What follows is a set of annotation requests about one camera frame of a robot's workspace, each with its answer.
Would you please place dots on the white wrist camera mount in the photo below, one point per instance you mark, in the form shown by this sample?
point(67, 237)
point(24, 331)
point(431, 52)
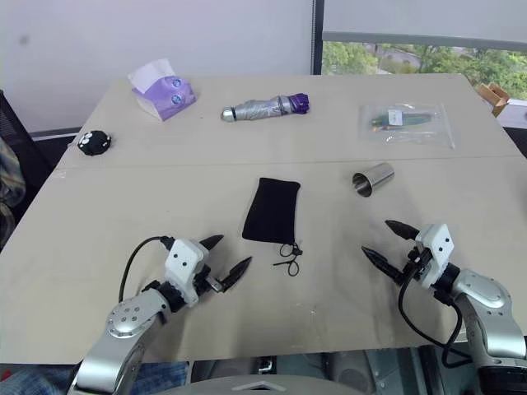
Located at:
point(183, 263)
point(436, 247)

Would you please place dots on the open cardboard box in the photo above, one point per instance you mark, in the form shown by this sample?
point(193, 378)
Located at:
point(496, 98)

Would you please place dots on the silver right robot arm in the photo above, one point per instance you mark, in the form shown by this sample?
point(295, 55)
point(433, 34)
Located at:
point(490, 308)

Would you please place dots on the green pens with white label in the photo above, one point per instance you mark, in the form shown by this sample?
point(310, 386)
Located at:
point(407, 119)

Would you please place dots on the folded silver purple umbrella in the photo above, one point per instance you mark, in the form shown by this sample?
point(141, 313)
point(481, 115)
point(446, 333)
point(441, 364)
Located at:
point(259, 108)

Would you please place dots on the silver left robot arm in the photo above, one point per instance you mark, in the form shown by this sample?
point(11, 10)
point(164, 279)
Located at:
point(123, 329)

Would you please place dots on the black window frame post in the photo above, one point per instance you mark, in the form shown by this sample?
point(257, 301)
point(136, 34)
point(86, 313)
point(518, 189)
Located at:
point(317, 37)

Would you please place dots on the grey rounded robot torso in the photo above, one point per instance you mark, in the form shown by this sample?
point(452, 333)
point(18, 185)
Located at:
point(267, 384)

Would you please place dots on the plaid cloth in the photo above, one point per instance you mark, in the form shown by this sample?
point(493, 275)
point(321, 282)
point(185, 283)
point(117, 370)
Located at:
point(8, 185)

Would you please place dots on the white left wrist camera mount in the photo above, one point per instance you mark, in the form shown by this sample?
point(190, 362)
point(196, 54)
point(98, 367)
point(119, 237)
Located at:
point(183, 263)

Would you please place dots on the purple tissue pack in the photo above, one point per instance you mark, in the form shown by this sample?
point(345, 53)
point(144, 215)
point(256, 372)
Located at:
point(169, 94)

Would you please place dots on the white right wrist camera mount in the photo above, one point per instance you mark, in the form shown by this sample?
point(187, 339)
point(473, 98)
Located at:
point(436, 247)

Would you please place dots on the blue checked cloth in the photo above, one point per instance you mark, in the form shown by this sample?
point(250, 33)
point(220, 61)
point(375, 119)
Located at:
point(41, 378)

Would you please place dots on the clear zip bag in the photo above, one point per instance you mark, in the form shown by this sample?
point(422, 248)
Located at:
point(411, 136)

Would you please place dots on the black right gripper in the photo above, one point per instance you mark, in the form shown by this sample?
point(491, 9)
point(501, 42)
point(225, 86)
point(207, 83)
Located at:
point(416, 265)

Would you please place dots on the white roller blind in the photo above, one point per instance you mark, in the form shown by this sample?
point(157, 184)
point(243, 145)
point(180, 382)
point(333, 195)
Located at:
point(411, 16)

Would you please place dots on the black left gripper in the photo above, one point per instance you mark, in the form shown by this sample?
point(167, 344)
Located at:
point(204, 282)

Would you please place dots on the black plush toy with eyes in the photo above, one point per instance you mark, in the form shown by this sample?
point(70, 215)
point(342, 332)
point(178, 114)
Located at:
point(95, 142)

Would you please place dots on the stainless steel cup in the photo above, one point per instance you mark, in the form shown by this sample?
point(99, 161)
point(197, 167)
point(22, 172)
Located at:
point(376, 176)

